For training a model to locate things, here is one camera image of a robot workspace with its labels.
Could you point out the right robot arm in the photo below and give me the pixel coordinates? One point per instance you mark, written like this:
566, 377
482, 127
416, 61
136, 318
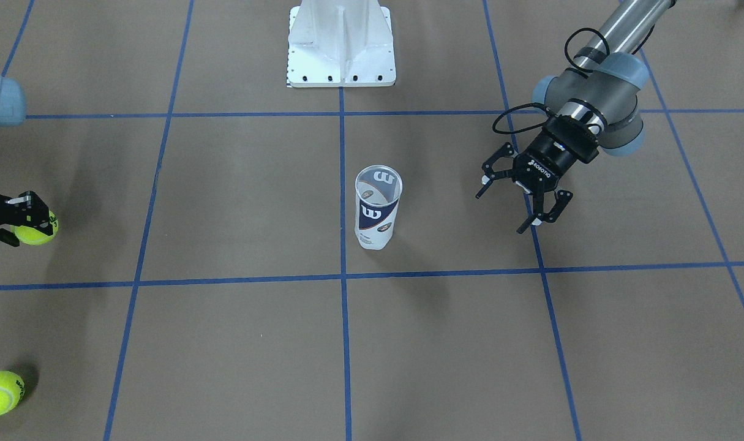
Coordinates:
12, 113

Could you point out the yellow tennis ball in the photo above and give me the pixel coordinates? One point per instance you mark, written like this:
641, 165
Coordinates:
12, 390
34, 237

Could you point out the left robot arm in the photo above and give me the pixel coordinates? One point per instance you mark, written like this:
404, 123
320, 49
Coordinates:
591, 107

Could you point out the Wilson tennis ball can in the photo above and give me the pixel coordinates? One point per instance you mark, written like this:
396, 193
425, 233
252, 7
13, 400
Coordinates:
378, 190

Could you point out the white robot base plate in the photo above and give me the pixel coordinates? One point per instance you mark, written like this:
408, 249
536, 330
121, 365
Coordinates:
340, 44

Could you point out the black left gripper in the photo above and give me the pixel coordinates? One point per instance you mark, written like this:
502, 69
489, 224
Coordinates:
546, 161

